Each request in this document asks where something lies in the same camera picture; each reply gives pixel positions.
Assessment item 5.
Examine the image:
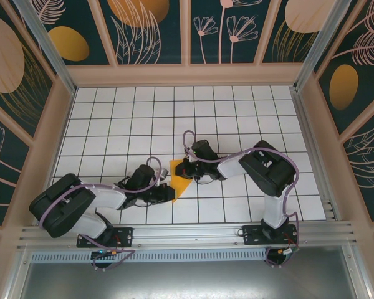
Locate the orange cloth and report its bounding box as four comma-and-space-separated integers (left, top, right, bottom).
168, 159, 194, 205

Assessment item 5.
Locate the grey metal sheet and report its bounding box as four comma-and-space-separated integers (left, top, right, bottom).
6, 260, 372, 299

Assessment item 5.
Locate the aluminium mounting rail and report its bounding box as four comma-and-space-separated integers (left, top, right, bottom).
17, 220, 359, 250

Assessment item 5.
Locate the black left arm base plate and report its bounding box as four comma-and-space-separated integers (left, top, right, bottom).
76, 226, 135, 249

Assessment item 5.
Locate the slotted grey cable tray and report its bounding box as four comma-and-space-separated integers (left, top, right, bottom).
29, 250, 269, 263

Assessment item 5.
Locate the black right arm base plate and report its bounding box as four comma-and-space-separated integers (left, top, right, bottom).
242, 224, 299, 247

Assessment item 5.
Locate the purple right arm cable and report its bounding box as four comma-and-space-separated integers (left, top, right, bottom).
182, 130, 301, 269

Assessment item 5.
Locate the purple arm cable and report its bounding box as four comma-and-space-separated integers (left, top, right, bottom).
37, 156, 163, 272
182, 130, 301, 269

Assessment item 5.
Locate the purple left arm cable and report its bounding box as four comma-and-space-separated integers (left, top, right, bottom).
37, 156, 163, 272

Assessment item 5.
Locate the aluminium side rail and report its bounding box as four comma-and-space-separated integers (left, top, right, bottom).
291, 87, 342, 222

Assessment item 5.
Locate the aluminium frame post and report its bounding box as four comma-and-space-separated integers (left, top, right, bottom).
294, 0, 353, 91
12, 0, 77, 96

